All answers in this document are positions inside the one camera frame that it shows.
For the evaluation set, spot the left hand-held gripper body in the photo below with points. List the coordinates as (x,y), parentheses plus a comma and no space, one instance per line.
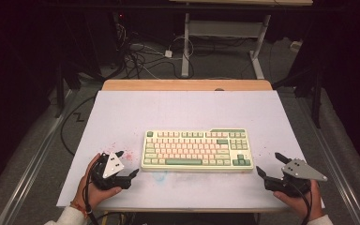
(112,165)

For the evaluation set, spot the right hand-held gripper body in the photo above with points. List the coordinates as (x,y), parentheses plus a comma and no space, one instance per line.
(300,172)

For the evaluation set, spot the green and pink keyboard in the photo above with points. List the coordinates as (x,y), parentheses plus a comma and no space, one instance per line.
(197,150)

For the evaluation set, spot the person's right hand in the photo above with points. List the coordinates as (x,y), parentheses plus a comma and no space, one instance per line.
(306,206)

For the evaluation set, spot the person's left hand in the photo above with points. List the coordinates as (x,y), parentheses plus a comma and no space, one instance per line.
(89,195)

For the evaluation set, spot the black metal stand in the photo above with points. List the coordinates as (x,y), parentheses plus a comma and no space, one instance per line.
(317,100)

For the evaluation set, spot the white power adapter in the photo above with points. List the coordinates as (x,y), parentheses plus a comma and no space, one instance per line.
(168,53)

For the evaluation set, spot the white power strip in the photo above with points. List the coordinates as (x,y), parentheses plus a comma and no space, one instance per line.
(296,46)

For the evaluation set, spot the aluminium floor rail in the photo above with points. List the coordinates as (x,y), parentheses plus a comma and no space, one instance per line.
(334,162)
(34,165)

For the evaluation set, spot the white metal desk frame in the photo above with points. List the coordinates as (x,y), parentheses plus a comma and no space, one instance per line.
(186,47)

